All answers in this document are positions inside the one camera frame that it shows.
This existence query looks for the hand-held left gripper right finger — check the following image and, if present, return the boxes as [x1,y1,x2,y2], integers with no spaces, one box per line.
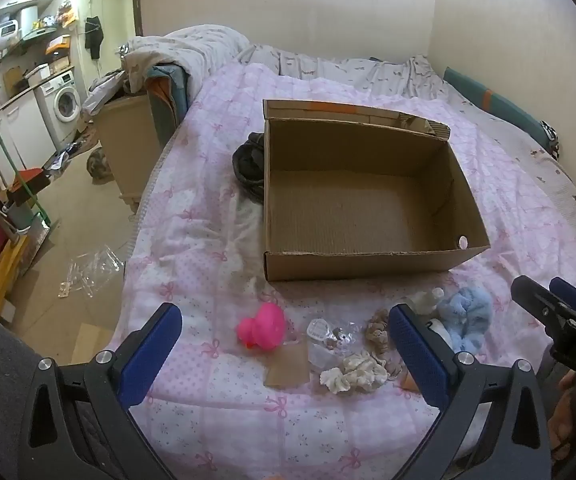
[388,302,553,480]

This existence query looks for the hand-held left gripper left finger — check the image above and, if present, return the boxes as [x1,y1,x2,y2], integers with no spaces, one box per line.
[18,302,183,480]

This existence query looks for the white satin scrunchie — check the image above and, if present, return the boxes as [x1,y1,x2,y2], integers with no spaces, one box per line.
[319,351,389,395]

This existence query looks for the light blue fluffy scrunchie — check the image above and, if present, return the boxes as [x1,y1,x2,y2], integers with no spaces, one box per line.
[436,287,493,353]

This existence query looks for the brown cardboard box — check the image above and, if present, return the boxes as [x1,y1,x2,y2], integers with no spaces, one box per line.
[262,99,491,282]

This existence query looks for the brown patterned scrunchie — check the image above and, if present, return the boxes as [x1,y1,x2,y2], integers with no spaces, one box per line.
[365,309,405,380]

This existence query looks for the small white bottle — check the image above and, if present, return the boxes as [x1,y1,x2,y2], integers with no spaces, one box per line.
[408,287,446,316]

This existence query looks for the clear plastic packaging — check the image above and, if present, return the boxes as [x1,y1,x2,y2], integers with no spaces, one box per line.
[58,245,125,302]

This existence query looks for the clear plastic bag with trinkets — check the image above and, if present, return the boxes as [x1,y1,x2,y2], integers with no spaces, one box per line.
[306,319,343,372]

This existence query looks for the pink bow-print quilt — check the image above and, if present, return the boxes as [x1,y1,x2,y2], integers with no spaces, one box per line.
[118,62,576,480]

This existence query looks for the beige patterned bed sheet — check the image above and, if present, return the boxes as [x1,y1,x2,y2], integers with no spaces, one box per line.
[460,95,576,271]

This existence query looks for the pink rubber duck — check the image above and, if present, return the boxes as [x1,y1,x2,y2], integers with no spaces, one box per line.
[236,303,285,351]

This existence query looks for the small cardboard piece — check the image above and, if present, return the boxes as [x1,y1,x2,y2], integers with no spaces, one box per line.
[263,344,310,389]

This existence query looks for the dark patterned cloth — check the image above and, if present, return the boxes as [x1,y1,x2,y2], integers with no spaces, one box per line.
[540,121,562,160]

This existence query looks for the brown bag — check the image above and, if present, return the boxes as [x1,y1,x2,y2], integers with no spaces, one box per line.
[86,148,112,182]

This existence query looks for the teal pillow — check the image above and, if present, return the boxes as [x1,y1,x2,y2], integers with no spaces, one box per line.
[442,66,563,156]

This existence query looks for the red box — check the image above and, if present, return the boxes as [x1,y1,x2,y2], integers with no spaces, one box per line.
[7,167,52,207]

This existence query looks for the dark grey cloth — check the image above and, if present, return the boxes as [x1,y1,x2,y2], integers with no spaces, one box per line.
[232,131,267,206]

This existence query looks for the teal and orange folded blanket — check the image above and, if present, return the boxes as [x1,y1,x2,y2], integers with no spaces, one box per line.
[147,64,192,132]

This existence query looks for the white kitchen cabinet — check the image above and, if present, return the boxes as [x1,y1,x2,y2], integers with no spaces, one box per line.
[0,91,58,172]

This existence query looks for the white washing machine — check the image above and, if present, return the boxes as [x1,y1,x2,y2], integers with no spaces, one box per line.
[38,71,83,145]

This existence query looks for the pile of clothes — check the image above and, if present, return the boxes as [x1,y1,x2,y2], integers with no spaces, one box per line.
[82,69,136,117]

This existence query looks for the grey patterned duvet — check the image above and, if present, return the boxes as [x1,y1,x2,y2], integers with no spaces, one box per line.
[123,24,448,103]

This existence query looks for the black hanging garment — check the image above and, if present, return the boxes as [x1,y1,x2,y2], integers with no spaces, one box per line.
[84,16,105,59]

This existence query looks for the green mop handle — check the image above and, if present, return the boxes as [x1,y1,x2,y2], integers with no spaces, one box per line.
[0,80,50,228]

